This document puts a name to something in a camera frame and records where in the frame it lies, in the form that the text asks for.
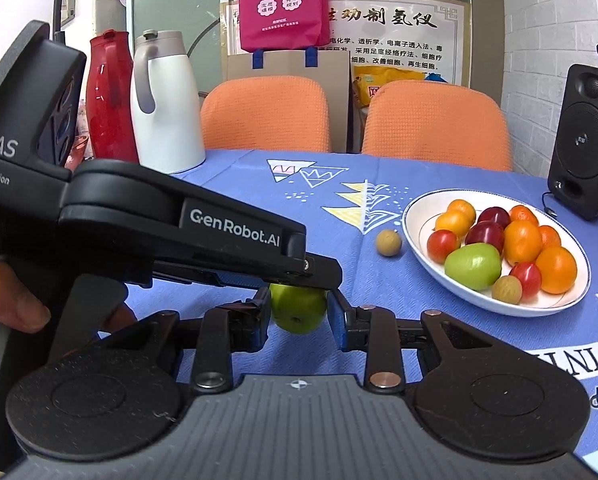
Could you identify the beige longan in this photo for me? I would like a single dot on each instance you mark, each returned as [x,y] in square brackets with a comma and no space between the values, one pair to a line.
[389,242]
[506,289]

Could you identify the red cherry tomato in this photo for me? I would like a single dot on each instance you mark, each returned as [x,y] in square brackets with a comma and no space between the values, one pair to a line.
[442,245]
[526,280]

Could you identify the dark red plum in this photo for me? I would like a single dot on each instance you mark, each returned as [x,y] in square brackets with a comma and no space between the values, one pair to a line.
[485,237]
[494,215]

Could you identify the orange chair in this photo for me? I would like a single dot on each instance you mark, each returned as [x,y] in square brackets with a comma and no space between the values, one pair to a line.
[434,125]
[264,115]

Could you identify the black speaker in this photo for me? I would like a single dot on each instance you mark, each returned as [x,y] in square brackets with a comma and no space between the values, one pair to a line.
[584,145]

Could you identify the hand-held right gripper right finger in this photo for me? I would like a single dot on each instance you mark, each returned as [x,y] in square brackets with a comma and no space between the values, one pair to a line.
[335,322]

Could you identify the blue printed tablecloth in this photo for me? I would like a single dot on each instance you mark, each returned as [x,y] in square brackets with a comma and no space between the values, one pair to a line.
[279,200]

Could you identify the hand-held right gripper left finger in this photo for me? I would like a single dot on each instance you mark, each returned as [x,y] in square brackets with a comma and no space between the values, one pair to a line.
[265,322]

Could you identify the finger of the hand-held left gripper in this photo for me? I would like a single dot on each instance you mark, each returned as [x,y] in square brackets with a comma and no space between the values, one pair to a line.
[324,275]

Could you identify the white ceramic plate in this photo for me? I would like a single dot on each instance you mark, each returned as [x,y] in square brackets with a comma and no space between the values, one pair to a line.
[421,225]

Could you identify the blue packet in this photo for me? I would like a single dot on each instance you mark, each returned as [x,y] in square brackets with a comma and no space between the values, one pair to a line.
[432,77]

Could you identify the pink tote bag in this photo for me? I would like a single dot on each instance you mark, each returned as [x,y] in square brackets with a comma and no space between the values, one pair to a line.
[284,10]

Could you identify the small orange kumquat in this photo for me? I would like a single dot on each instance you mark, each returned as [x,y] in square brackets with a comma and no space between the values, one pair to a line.
[462,208]

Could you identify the white wall poster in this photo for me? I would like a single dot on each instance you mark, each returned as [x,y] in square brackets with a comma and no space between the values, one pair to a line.
[404,20]

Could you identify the frosted glass door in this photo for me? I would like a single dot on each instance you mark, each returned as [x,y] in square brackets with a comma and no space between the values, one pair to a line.
[179,10]

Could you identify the orange mandarin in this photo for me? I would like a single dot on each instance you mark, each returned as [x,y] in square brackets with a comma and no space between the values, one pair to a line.
[556,270]
[522,241]
[550,236]
[524,214]

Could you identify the white thermos jug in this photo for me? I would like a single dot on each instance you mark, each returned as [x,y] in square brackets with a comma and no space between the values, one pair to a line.
[169,125]

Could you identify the green jujube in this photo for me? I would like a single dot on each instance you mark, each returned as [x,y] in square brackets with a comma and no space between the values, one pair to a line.
[298,310]
[473,265]

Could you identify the brown paper bag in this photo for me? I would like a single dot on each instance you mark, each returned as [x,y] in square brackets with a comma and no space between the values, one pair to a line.
[279,66]

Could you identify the red thermos jug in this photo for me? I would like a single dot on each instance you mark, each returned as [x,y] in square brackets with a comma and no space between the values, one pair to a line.
[109,110]

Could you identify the yellow snack bag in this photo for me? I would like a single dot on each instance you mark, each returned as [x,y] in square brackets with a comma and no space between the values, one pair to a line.
[374,85]

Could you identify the person's left hand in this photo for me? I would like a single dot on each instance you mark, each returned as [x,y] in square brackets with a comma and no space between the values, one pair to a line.
[14,295]

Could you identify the yellow-orange citrus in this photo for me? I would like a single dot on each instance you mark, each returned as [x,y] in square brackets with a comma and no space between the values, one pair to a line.
[451,224]

